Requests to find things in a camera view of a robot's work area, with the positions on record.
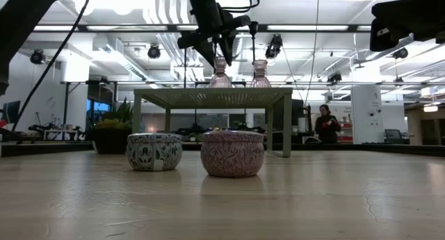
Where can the office chair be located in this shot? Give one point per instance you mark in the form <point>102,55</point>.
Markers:
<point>393,135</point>

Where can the green perforated metal riser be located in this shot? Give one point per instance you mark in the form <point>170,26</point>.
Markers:
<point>215,97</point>

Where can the black ceiling spotlight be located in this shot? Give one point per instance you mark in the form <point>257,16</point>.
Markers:
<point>274,45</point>
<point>334,76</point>
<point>154,51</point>
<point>400,53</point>
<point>37,56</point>

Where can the potted succulent plant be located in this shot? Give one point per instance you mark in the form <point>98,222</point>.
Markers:
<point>111,141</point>

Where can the black overhead beam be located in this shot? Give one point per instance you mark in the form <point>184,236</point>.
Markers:
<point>139,28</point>

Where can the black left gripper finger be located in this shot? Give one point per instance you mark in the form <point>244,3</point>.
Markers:
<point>227,47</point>
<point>208,52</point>

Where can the white ceiling duct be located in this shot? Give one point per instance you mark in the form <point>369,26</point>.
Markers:
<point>118,57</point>

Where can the black aluminium table frame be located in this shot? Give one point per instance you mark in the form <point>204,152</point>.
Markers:
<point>382,150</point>

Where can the blue white candle tin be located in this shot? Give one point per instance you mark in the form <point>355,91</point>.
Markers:
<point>153,153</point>

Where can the pink glass candle holder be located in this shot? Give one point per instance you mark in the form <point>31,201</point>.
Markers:
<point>220,80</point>
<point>260,80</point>

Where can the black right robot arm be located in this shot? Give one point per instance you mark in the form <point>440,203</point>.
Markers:
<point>406,17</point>

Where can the pink patterned candle tin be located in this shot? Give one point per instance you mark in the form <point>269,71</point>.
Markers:
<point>232,154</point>

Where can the person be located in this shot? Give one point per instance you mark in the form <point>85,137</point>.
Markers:
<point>327,128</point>

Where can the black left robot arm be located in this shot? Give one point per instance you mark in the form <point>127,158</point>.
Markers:
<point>21,17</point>

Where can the white pillar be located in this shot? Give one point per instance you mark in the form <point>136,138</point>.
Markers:
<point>365,104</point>

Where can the tallest black candlestick holder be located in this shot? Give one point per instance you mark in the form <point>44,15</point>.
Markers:
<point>253,26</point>

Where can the dark monitor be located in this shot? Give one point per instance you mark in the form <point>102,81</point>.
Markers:
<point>12,111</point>

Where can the black horizontal rail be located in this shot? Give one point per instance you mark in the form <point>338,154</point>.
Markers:
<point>313,83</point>

